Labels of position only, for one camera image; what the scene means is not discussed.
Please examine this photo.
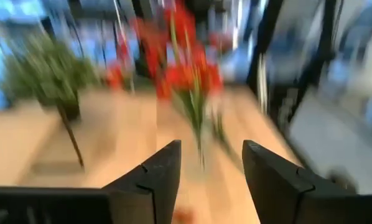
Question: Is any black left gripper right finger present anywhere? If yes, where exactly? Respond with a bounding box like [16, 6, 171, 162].
[241, 139, 358, 224]

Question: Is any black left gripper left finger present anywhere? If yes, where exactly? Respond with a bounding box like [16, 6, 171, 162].
[101, 139, 182, 224]

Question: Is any red artificial flower bunch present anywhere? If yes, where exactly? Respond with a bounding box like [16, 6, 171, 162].
[103, 0, 236, 170]

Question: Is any green potted plant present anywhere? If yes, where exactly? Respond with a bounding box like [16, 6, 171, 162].
[2, 30, 95, 122]

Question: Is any black metal rig frame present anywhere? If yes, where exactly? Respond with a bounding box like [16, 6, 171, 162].
[246, 0, 339, 131]

